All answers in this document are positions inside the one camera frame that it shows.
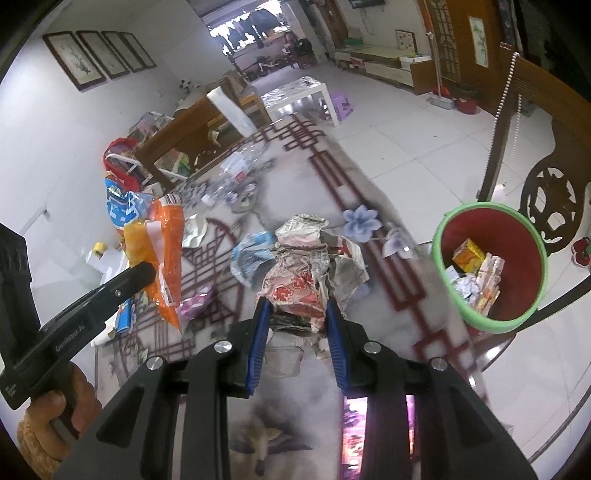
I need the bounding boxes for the white plastic roll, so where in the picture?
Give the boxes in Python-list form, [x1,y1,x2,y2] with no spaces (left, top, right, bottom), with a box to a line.
[206,86,257,139]

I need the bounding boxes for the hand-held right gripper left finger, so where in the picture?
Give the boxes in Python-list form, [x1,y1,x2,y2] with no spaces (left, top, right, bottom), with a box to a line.
[55,296,273,480]

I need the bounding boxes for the crumpled white paper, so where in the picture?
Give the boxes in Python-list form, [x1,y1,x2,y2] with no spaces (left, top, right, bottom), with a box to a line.
[455,274,481,301]

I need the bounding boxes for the pile of magazines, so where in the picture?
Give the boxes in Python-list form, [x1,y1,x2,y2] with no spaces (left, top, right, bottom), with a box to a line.
[127,111,174,139]

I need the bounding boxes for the carved wooden chair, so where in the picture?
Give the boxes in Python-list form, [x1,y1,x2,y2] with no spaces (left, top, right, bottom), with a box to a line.
[478,41,591,333]

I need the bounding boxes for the red mop bucket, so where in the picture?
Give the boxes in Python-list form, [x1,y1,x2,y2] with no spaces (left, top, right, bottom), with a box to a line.
[455,90,481,115]

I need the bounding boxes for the clear plastic bottle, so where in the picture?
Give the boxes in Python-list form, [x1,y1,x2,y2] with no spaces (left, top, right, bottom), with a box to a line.
[219,143,278,185]

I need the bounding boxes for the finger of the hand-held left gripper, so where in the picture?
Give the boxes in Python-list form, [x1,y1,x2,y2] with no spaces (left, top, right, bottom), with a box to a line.
[90,261,158,315]

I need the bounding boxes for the wooden bench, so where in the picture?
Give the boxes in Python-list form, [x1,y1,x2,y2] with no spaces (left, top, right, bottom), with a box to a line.
[134,76,273,192]

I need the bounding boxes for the red bag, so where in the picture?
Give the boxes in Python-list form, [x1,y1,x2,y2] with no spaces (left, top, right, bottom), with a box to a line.
[102,137,153,195]

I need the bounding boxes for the cardboard boxes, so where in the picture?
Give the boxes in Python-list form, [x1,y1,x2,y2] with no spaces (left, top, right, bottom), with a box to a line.
[175,74,245,112]

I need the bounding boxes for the person's left hand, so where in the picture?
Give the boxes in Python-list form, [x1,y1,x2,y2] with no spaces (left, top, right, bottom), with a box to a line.
[25,362,103,437]

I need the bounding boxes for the crumpled silver foil wrapper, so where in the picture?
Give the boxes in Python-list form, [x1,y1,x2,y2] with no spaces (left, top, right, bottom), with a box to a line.
[182,215,208,247]

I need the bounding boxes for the mop with white handle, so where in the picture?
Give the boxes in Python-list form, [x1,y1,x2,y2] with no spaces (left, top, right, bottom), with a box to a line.
[427,28,455,112]

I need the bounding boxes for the purple wrapper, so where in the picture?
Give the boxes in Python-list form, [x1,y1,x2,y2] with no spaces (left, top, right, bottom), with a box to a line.
[178,284,215,319]

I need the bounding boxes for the low television cabinet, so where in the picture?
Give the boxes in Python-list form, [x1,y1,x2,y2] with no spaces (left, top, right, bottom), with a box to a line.
[335,46,435,88]

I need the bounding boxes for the red print paper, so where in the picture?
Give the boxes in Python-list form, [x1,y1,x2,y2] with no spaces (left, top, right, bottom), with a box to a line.
[256,213,370,358]

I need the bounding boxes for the small blue packet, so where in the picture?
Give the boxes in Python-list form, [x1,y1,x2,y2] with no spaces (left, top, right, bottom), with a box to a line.
[113,295,137,333]

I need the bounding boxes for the blue snack bag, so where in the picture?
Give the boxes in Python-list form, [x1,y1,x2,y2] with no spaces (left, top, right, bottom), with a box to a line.
[104,178,155,232]

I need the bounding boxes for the lit pink screen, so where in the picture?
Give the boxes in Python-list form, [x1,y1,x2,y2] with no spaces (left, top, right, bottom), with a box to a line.
[339,394,416,480]

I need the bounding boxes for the bicycle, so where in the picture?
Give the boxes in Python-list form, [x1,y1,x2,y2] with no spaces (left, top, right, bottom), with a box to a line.
[252,55,284,77]

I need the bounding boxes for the white coffee table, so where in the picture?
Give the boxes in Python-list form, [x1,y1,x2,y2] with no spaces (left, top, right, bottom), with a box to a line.
[261,77,340,127]

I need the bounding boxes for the orange snack bag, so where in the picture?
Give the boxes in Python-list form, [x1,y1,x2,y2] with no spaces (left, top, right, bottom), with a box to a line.
[122,194,186,330]

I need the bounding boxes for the white bead string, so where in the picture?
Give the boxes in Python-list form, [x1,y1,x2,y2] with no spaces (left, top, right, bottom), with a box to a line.
[496,53,520,121]

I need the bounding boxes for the blue white crumpled wrapper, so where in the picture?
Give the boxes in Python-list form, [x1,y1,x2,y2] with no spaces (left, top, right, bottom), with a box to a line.
[231,231,278,289]

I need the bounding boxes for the red bin with green rim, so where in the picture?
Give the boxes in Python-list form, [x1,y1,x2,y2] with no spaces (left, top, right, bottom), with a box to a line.
[431,202,549,334]

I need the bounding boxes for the row of small silver packets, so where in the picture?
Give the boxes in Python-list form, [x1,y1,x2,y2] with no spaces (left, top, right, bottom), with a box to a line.
[178,178,259,208]

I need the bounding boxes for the dark framed wall picture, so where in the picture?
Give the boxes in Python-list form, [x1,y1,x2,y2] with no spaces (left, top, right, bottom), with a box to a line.
[43,31,108,90]
[120,32,157,69]
[100,31,146,73]
[75,31,131,80]

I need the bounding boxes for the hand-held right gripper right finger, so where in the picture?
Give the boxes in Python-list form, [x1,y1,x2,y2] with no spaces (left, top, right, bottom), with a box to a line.
[325,298,539,480]

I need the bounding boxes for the tall flower painting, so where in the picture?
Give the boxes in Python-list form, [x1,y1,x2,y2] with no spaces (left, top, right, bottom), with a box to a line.
[468,16,490,68]

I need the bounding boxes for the white bottle with yellow cap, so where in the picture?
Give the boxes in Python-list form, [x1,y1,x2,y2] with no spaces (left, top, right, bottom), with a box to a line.
[85,240,130,280]

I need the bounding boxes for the wooden lattice partition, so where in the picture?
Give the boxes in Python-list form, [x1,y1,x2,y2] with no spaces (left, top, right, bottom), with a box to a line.
[418,0,509,93]

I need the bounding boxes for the cream orange snack packet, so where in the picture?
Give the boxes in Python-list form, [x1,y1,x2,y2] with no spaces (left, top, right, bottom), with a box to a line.
[475,254,504,315]

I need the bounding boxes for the purple stool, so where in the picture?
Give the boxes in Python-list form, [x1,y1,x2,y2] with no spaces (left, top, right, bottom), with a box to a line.
[320,92,354,121]

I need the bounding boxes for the row of hanging laundry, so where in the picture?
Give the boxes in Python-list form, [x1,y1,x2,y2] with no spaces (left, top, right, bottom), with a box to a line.
[208,9,296,54]

